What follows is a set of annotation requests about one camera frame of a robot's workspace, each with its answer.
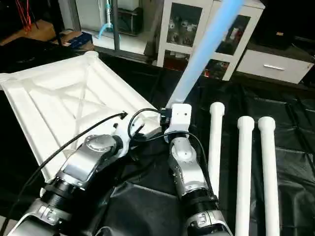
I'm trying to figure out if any white plastic table leg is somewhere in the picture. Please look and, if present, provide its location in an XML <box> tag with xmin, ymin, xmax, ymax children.
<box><xmin>207</xmin><ymin>102</ymin><xmax>226</xmax><ymax>198</ymax></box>
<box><xmin>166</xmin><ymin>0</ymin><xmax>245</xmax><ymax>109</ymax></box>
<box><xmin>258</xmin><ymin>116</ymin><xmax>280</xmax><ymax>236</ymax></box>
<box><xmin>235</xmin><ymin>116</ymin><xmax>255</xmax><ymax>236</ymax></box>

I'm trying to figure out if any white plastic table top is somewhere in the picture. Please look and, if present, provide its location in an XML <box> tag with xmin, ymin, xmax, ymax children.
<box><xmin>0</xmin><ymin>51</ymin><xmax>165</xmax><ymax>180</ymax></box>

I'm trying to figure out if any white glass door cabinet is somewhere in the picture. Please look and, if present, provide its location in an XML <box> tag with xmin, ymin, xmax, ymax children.
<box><xmin>157</xmin><ymin>0</ymin><xmax>265</xmax><ymax>82</ymax></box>

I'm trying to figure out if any grey metal pole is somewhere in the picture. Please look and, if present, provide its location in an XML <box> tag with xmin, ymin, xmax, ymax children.
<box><xmin>112</xmin><ymin>0</ymin><xmax>121</xmax><ymax>52</ymax></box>

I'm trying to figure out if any light blue mop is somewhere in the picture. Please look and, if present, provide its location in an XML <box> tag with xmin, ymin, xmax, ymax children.
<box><xmin>96</xmin><ymin>0</ymin><xmax>115</xmax><ymax>39</ymax></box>

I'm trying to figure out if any black work mat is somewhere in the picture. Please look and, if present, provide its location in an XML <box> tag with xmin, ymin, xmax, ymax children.
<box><xmin>0</xmin><ymin>42</ymin><xmax>315</xmax><ymax>236</ymax></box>

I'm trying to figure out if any brown cardboard box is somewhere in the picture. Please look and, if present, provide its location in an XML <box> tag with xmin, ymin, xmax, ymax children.
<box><xmin>54</xmin><ymin>29</ymin><xmax>95</xmax><ymax>50</ymax></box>

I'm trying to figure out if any white drawer unit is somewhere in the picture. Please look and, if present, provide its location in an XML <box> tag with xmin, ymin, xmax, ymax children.
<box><xmin>236</xmin><ymin>49</ymin><xmax>315</xmax><ymax>85</ymax></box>

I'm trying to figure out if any white appliance cabinet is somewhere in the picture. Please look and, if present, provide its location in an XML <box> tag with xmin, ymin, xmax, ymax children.
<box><xmin>75</xmin><ymin>0</ymin><xmax>144</xmax><ymax>35</ymax></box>

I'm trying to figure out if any black tv cabinet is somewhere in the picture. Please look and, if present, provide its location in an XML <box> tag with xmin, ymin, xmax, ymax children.
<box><xmin>255</xmin><ymin>0</ymin><xmax>315</xmax><ymax>56</ymax></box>

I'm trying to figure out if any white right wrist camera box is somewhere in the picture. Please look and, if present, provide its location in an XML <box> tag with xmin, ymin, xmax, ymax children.
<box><xmin>163</xmin><ymin>103</ymin><xmax>192</xmax><ymax>144</ymax></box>

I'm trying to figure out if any red cable bundle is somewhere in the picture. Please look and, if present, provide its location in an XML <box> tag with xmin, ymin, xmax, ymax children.
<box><xmin>15</xmin><ymin>0</ymin><xmax>38</xmax><ymax>31</ymax></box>

